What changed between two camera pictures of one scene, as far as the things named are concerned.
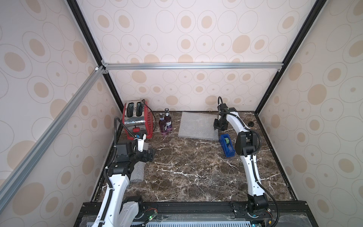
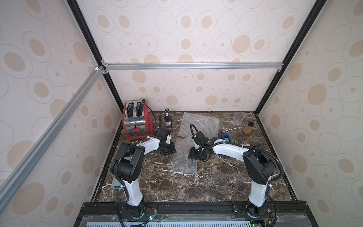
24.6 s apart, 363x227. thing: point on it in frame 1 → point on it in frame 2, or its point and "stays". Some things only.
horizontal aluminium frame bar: x=191 y=65 stays
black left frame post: x=78 y=15 stays
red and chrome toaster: x=138 y=119 stays
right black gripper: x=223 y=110 → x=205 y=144
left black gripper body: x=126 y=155 → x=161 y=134
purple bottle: x=168 y=120 stays
